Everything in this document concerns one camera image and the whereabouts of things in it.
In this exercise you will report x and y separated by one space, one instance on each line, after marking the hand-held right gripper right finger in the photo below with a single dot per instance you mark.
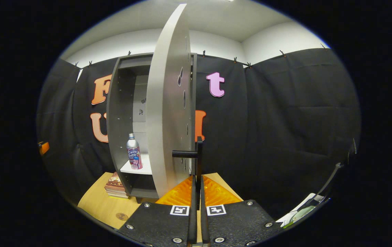
204 223

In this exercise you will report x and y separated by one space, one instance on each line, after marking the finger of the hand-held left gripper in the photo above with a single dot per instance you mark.
44 148

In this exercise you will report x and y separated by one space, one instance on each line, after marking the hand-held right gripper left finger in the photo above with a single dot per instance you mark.
193 223

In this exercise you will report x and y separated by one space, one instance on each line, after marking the grey cabinet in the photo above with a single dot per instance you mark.
115 120

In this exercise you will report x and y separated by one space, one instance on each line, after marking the silver bottle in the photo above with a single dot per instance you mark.
132 144

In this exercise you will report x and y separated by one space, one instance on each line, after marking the white cabinet shelf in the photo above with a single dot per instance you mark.
146 168

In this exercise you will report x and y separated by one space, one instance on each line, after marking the brown cover book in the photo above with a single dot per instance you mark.
115 183

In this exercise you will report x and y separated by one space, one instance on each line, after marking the yellow cover book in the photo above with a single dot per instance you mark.
118 195

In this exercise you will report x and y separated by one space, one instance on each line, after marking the white paper sheet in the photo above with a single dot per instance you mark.
302 204

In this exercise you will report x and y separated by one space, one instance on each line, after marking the black backdrop cloth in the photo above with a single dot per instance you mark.
285 120

